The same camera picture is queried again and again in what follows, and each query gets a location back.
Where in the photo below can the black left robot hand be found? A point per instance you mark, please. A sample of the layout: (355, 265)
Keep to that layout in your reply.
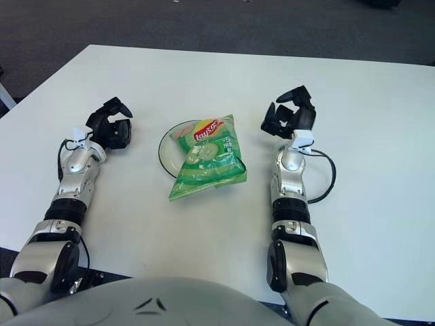
(100, 125)

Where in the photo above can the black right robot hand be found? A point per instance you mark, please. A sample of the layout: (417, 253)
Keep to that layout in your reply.
(302, 115)

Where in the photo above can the green potato chips bag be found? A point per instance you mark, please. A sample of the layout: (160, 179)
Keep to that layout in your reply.
(207, 163)

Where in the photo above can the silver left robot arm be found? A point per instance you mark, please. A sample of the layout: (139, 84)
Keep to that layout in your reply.
(73, 183)

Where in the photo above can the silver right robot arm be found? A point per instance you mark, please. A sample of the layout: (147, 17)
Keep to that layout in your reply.
(290, 176)

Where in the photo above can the white plate with black rim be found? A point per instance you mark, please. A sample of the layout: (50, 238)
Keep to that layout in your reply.
(168, 153)

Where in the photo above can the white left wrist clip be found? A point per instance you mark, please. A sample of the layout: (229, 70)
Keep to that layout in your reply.
(81, 136)

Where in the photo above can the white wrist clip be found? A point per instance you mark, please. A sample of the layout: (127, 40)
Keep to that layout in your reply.
(304, 139)
(81, 136)

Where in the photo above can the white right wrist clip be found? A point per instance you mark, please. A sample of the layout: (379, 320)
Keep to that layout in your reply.
(304, 139)

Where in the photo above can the grey robot torso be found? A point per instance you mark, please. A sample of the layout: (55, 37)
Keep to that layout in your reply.
(153, 305)

